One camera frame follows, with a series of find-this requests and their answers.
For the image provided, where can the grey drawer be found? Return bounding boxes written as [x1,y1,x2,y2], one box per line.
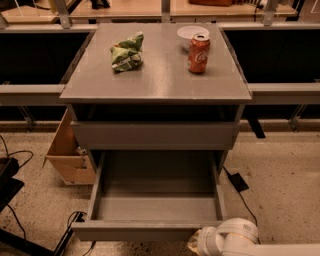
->
[71,121,239,150]
[72,151,226,241]

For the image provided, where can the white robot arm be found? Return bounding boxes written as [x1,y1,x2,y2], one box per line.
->
[188,218,320,256]

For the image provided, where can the grey drawer cabinet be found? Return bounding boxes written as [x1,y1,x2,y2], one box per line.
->
[60,23,251,165]

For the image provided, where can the grey top drawer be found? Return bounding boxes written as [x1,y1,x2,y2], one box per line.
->
[71,121,239,150]

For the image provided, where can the black power adapter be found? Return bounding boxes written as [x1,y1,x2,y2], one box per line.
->
[228,173,249,192]

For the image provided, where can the cardboard box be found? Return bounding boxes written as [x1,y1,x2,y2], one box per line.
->
[46,110,96,185]

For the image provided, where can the red soda can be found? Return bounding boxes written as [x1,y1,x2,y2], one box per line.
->
[188,33,210,74]

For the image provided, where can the black floor stand bar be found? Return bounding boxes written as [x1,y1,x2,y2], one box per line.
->
[0,211,84,256]

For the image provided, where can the black equipment at left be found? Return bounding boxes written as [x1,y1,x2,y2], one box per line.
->
[0,157,24,212]

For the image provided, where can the green chip bag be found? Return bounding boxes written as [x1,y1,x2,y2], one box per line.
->
[110,31,144,72]

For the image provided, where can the white bowl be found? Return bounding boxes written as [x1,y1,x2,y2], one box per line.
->
[177,25,209,51]

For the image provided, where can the wooden back table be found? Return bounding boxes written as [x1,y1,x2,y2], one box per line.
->
[0,0,297,29]

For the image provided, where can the black adapter cable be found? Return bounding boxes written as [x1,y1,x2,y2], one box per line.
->
[222,165,261,244]

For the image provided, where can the black looped cable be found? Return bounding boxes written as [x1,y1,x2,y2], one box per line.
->
[65,210,97,256]

